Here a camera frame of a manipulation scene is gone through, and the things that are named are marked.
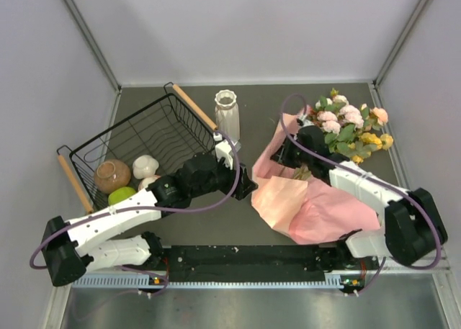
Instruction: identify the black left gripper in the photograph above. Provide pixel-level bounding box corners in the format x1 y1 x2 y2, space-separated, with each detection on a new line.
191 154 257 200

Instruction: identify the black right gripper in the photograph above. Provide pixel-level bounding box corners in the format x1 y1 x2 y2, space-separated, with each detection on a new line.
271 134 313 169

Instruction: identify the mixed artificial flower bunch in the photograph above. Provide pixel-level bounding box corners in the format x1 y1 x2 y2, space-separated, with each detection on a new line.
294 89 394 180

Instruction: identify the pink wrapping paper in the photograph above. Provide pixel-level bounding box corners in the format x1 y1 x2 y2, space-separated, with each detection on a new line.
251 124 380 245

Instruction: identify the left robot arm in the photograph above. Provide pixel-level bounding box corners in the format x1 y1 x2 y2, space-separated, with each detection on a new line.
40 153 258 287

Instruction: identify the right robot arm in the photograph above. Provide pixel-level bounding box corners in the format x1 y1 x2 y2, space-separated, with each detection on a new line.
271 125 447 269

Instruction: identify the white ribbed ceramic vase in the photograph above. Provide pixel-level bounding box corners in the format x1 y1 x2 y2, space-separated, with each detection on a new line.
214 89 241 142

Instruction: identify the white ceramic bowl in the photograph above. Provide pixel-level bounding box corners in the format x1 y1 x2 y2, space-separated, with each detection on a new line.
132 155 159 180

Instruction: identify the brown glass jar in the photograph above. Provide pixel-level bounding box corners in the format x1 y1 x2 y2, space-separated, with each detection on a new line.
94 159 131 194

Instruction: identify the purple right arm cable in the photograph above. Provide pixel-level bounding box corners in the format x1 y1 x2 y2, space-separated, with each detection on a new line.
279 94 443 297

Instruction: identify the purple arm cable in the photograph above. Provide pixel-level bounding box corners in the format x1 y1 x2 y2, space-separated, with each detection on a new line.
279 94 443 297
29 129 241 297

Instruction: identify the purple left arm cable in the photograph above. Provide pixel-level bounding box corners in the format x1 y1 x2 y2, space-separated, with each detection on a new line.
29 129 241 297

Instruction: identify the black wire basket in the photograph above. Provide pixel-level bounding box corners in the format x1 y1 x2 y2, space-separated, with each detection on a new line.
58 82 216 214

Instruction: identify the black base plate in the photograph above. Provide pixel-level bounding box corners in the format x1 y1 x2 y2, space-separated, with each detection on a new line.
160 245 361 271

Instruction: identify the grey slotted cable duct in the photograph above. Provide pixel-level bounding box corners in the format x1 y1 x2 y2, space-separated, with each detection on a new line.
71 273 364 289

